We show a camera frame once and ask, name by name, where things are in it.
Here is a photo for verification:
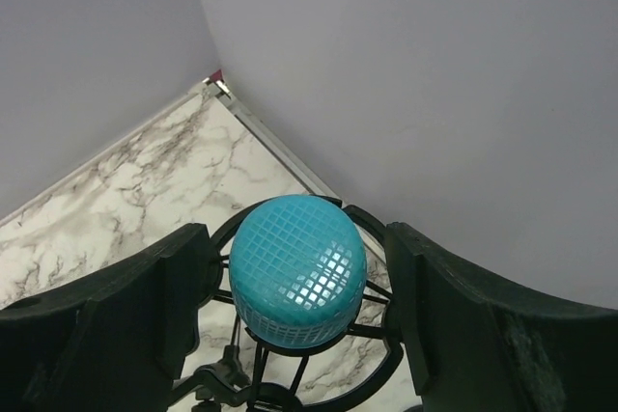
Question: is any tripod shock mount stand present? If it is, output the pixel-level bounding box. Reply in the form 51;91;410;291
168;203;419;411

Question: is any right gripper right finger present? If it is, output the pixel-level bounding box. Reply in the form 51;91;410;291
384;223;617;411

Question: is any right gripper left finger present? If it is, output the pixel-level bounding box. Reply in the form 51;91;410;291
1;224;210;411

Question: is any teal microphone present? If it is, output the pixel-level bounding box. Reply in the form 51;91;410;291
229;195;367;349

